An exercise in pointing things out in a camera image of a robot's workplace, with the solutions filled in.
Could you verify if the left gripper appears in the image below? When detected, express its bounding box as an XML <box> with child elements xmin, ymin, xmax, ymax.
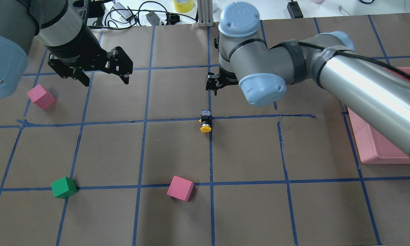
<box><xmin>42</xmin><ymin>24</ymin><xmax>133</xmax><ymax>87</ymax></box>

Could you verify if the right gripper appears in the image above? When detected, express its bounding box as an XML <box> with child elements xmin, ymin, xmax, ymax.
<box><xmin>206</xmin><ymin>67</ymin><xmax>239</xmax><ymax>96</ymax></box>

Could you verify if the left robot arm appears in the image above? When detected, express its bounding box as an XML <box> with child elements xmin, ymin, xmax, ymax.
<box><xmin>0</xmin><ymin>0</ymin><xmax>133</xmax><ymax>99</ymax></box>

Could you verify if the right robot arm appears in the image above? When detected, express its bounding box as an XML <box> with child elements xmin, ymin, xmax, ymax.
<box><xmin>206</xmin><ymin>2</ymin><xmax>410</xmax><ymax>158</ymax></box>

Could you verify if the pink cube near edge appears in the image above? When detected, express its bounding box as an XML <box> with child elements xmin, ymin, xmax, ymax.
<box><xmin>26</xmin><ymin>84</ymin><xmax>56</xmax><ymax>110</ymax></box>

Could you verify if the yellow tape roll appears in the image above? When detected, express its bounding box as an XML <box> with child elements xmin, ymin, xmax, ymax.
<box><xmin>173</xmin><ymin>0</ymin><xmax>194</xmax><ymax>13</ymax></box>

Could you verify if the pink cube near base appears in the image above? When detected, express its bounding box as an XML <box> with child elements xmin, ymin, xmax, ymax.
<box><xmin>166</xmin><ymin>176</ymin><xmax>194</xmax><ymax>202</ymax></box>

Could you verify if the black power adapter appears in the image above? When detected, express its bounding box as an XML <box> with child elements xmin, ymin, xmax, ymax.
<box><xmin>287</xmin><ymin>0</ymin><xmax>304</xmax><ymax>19</ymax></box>

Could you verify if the green cube near base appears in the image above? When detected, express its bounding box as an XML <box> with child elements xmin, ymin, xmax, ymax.
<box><xmin>51</xmin><ymin>177</ymin><xmax>78</xmax><ymax>199</ymax></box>

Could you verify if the pink plastic bin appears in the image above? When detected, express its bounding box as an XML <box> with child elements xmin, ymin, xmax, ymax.
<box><xmin>346</xmin><ymin>69</ymin><xmax>410</xmax><ymax>162</ymax></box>

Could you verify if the aluminium frame post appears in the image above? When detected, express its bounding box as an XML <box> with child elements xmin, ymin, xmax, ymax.
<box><xmin>196</xmin><ymin>0</ymin><xmax>214</xmax><ymax>27</ymax></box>

